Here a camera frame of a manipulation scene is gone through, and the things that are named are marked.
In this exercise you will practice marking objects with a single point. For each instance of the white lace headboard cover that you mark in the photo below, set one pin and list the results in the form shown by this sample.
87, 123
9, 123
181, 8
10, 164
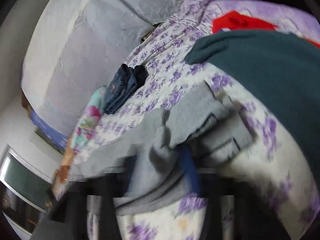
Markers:
77, 47

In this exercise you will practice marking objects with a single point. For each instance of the blue poster on wall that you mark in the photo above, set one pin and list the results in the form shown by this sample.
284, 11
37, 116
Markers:
56, 137

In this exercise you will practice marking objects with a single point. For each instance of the grey fleece sweatpants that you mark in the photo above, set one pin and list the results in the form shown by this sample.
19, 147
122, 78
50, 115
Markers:
212, 128

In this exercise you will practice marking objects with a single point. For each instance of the floral pink teal blanket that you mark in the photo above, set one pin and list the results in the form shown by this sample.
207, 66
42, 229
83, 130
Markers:
85, 127

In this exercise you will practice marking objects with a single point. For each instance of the orange brown cloth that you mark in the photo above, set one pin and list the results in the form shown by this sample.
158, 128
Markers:
61, 174

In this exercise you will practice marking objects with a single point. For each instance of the window with white frame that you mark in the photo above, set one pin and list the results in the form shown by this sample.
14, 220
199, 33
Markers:
25, 181

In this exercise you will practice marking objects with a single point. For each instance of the folded black garment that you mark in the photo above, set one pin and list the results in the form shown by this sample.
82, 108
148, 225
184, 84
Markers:
140, 74

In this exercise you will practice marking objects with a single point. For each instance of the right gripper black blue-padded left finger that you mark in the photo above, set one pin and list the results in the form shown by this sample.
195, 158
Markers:
68, 217

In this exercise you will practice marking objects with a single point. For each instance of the purple floral bedspread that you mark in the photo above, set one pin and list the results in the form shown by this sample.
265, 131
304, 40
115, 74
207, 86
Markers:
273, 163

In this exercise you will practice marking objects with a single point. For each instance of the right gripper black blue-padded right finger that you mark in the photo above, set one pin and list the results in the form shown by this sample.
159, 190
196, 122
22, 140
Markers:
233, 209

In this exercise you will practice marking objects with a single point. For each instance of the red garment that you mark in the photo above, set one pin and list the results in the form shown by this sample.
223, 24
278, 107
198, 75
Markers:
234, 20

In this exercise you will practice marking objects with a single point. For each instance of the dark teal fleece pants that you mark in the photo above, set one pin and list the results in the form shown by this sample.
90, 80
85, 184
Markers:
281, 70

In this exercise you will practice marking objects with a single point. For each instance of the folded dark blue jeans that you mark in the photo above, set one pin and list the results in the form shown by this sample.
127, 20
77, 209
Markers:
120, 89

